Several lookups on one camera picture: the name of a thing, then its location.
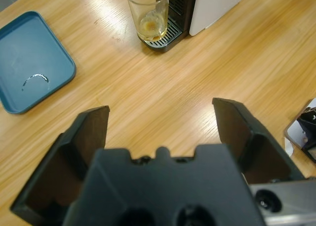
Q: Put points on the black device at right edge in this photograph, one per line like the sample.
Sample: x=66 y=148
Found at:
x=293 y=129

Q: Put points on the white capsule coffee machine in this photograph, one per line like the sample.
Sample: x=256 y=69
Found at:
x=212 y=11

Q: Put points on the teal plastic tray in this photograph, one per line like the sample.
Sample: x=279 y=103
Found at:
x=32 y=58

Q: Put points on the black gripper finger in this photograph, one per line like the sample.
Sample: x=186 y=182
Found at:
x=261 y=149
x=54 y=166

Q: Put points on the clear drinking glass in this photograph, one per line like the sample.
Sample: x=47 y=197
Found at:
x=148 y=18

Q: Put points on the white paper tag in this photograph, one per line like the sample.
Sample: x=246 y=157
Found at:
x=289 y=148

